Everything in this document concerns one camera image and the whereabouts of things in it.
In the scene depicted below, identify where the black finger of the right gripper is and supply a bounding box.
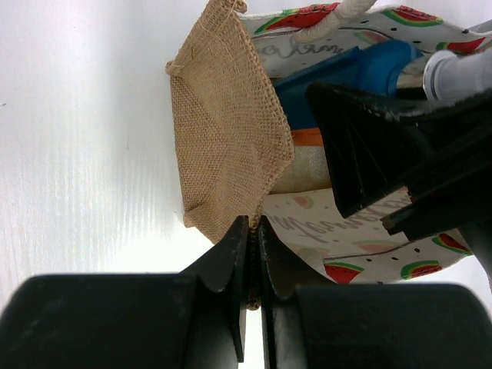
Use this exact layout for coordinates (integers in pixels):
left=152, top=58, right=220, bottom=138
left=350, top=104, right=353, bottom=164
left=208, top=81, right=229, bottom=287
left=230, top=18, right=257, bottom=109
left=305, top=83, right=491, bottom=241

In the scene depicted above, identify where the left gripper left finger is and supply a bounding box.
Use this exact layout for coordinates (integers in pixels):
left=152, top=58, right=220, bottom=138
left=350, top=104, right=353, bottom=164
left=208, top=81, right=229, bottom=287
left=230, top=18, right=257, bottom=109
left=1, top=216, right=249, bottom=368

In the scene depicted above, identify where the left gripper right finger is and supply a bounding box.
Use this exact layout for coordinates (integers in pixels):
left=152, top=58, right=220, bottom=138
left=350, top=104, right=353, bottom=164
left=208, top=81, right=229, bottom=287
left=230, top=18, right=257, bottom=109
left=258, top=218, right=491, bottom=368

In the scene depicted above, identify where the orange bottle blue cap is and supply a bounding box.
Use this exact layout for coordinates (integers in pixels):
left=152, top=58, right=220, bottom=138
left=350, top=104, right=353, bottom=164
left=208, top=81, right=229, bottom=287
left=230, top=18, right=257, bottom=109
left=271, top=40, right=492, bottom=193

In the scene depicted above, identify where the watermelon print canvas bag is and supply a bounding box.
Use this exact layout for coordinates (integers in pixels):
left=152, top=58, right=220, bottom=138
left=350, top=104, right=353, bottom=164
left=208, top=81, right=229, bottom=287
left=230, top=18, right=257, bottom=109
left=166, top=1, right=491, bottom=308

